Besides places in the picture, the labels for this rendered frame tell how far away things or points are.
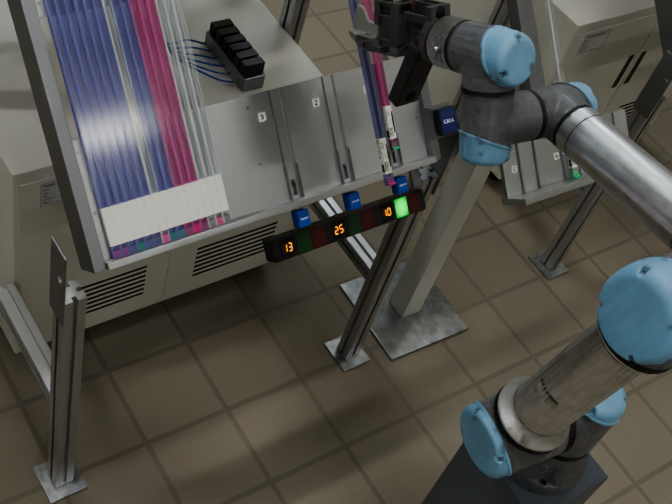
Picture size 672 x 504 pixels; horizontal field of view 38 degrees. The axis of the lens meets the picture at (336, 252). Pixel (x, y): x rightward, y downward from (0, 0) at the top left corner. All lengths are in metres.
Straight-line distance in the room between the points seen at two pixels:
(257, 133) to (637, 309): 0.75
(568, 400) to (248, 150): 0.67
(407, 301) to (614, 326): 1.32
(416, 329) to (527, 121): 1.17
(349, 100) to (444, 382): 0.94
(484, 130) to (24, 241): 0.94
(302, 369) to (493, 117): 1.13
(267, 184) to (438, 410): 0.93
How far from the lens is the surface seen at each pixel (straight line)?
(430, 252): 2.31
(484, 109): 1.37
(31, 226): 1.90
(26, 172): 1.79
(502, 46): 1.33
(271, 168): 1.65
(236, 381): 2.29
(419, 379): 2.42
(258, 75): 2.00
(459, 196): 2.17
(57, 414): 1.87
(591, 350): 1.26
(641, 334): 1.16
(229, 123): 1.61
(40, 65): 1.49
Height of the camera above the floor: 1.91
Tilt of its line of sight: 48 degrees down
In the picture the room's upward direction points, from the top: 20 degrees clockwise
